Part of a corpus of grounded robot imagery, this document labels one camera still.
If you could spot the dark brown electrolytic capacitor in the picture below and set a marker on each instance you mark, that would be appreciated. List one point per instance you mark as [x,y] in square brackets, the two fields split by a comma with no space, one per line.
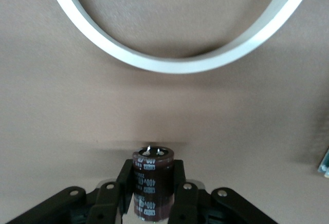
[151,183]

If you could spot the metal mesh power supply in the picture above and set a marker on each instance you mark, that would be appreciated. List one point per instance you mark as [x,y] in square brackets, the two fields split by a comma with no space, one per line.
[324,166]

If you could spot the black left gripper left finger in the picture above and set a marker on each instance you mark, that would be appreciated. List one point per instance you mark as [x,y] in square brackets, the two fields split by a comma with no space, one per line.
[108,201]

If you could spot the white curved plastic bracket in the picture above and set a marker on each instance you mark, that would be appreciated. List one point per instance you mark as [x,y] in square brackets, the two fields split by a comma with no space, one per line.
[167,64]

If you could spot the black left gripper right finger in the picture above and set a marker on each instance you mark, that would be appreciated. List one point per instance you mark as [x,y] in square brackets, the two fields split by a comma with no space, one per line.
[190,203]

